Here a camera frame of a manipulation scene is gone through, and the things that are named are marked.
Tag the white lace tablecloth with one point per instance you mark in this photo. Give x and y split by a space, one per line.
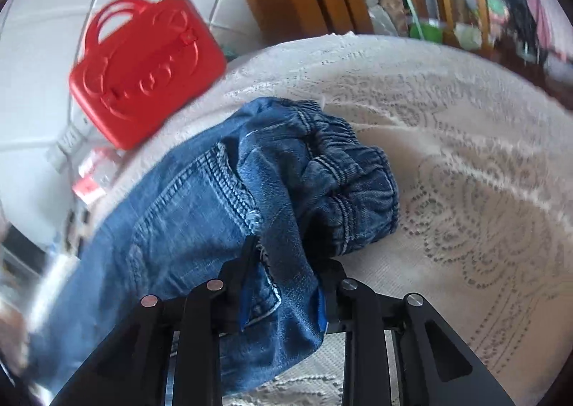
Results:
483 162

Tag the red plastic handbag case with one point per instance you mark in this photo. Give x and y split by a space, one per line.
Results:
143 62

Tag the blue denim jeans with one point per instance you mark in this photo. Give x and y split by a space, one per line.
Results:
282 171

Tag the green plastic bag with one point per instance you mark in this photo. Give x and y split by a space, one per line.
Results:
430 31

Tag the white power strip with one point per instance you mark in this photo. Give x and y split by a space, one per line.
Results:
75 135

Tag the red tissue pack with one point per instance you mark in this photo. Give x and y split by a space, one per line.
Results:
97 172

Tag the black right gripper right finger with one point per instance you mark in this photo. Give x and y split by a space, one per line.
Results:
401 350

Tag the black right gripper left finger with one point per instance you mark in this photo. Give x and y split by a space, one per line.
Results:
163 343

